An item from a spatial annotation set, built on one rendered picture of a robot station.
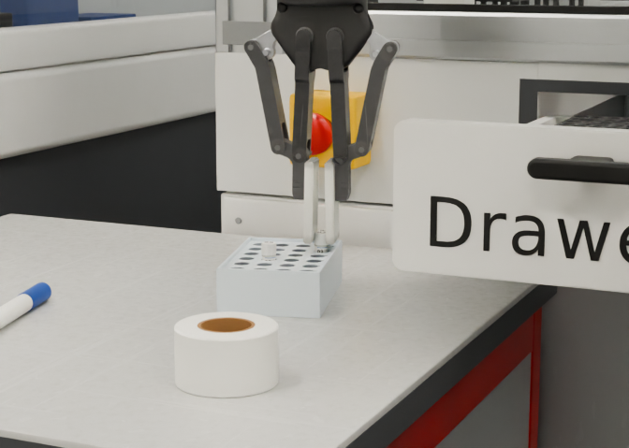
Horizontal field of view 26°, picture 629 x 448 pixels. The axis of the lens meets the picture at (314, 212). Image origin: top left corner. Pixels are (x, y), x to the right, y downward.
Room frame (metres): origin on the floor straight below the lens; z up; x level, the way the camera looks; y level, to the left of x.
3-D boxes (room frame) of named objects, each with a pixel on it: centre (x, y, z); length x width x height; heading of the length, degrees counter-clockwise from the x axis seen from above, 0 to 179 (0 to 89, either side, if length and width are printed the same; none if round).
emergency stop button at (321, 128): (1.30, 0.00, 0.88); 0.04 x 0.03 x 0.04; 66
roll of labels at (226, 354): (0.88, 0.06, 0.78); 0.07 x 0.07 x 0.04
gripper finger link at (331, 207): (1.14, -0.01, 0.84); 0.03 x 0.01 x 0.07; 170
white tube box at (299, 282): (1.11, 0.03, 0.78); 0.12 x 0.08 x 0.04; 171
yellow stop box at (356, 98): (1.33, -0.01, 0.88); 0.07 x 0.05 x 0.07; 66
